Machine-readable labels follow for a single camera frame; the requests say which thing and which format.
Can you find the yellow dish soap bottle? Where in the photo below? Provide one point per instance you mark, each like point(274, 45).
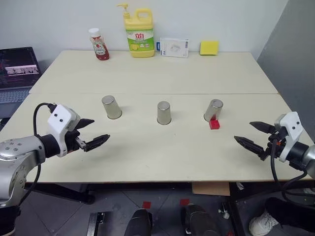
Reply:
point(140, 37)

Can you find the table caster wheel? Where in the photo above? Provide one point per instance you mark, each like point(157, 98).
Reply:
point(224, 212)

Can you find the white product box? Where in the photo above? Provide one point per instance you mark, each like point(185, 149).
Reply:
point(174, 48)

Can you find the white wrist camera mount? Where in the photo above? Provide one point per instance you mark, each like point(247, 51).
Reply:
point(291, 127)
point(60, 120)

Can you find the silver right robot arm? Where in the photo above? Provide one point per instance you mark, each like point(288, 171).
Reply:
point(304, 153)

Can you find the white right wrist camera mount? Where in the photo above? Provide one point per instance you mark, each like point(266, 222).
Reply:
point(291, 127)

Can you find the black table frame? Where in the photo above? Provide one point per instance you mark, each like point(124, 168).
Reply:
point(64, 193)

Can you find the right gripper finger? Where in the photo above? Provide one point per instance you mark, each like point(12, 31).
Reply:
point(251, 145)
point(263, 126)

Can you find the grey laptop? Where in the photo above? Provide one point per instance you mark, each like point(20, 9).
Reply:
point(17, 71)

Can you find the steel cup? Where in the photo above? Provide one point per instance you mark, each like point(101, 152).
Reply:
point(213, 109)
point(164, 113)
point(112, 108)

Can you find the red ketchup bottle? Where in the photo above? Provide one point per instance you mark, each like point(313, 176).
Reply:
point(100, 48)

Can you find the black trouser leg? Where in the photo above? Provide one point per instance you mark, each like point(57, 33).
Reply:
point(288, 211)

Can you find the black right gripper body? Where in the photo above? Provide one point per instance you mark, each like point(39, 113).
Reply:
point(276, 145)

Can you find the black table leg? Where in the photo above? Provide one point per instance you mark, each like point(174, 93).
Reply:
point(237, 211)

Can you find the dark rounded shape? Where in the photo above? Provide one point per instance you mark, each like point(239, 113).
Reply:
point(139, 222)
point(197, 220)

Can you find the red toy block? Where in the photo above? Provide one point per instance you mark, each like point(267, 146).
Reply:
point(214, 125)

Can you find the brown cardboard piece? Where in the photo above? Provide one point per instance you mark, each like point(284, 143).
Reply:
point(210, 188)

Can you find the white sneaker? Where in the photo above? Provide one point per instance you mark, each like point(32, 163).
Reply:
point(262, 223)

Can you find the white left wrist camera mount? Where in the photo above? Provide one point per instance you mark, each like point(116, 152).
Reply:
point(60, 120)

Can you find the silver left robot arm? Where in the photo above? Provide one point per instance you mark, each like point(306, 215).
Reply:
point(14, 152)

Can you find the yellow sponge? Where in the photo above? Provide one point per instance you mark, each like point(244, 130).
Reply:
point(209, 48)

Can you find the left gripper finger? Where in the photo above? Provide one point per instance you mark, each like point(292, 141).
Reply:
point(85, 122)
point(97, 142)

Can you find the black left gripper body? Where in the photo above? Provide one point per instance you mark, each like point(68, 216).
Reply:
point(72, 141)

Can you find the black metal floor bracket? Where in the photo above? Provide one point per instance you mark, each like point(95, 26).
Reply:
point(96, 225)

